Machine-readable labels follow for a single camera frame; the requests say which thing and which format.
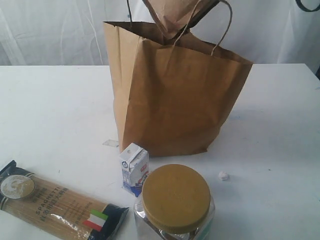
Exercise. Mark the clear tape piece on table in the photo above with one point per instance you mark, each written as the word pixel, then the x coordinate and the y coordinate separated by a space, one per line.
pixel 111 143

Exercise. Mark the brown paper bag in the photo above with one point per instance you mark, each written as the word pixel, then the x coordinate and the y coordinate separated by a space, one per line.
pixel 171 96

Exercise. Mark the white backdrop curtain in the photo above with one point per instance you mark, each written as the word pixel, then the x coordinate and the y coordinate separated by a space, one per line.
pixel 70 32

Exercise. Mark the small white blue milk carton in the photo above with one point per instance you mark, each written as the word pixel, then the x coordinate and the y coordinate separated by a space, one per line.
pixel 134 162

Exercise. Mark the small white crumpled paper ball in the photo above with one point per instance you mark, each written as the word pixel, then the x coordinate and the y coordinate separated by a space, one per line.
pixel 223 176

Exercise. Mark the spaghetti packet with Italian flag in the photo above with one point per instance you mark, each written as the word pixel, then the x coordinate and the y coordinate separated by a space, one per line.
pixel 56 209

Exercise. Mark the clear jar with yellow lid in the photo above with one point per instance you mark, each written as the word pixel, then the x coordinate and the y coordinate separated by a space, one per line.
pixel 175 204

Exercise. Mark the kraft pouch with orange label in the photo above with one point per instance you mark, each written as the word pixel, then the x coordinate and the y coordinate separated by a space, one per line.
pixel 171 16

